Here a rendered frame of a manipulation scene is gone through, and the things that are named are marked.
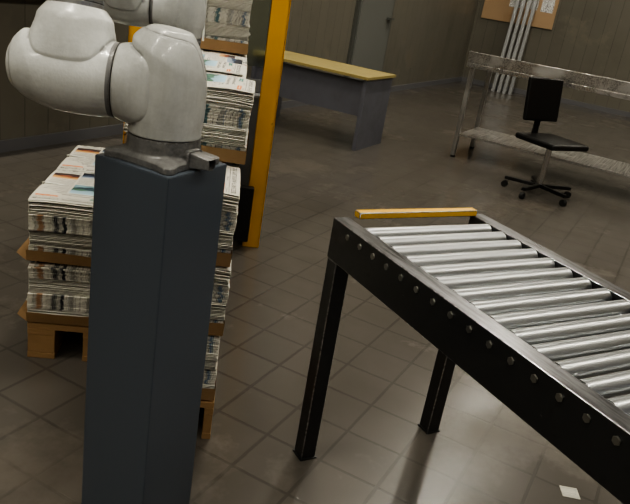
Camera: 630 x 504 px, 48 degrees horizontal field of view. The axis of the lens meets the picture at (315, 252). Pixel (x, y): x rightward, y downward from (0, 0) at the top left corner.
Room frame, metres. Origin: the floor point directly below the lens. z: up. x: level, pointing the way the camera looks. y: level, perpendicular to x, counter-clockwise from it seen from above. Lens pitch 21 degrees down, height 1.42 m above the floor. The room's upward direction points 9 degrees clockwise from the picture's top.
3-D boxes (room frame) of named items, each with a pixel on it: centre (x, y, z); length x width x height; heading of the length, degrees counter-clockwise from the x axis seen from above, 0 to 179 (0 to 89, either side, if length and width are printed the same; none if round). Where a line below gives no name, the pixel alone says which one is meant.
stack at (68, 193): (2.54, 0.87, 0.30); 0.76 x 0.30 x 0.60; 9
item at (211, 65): (2.53, 0.54, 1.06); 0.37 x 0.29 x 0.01; 98
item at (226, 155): (2.26, 0.35, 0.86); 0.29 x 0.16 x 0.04; 7
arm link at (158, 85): (1.46, 0.37, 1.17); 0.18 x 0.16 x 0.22; 94
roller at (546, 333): (1.43, -0.62, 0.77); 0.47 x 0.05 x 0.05; 121
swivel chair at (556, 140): (5.78, -1.75, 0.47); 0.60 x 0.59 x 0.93; 62
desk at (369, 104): (6.81, 0.21, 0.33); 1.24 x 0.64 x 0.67; 64
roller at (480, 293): (1.60, -0.52, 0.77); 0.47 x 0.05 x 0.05; 121
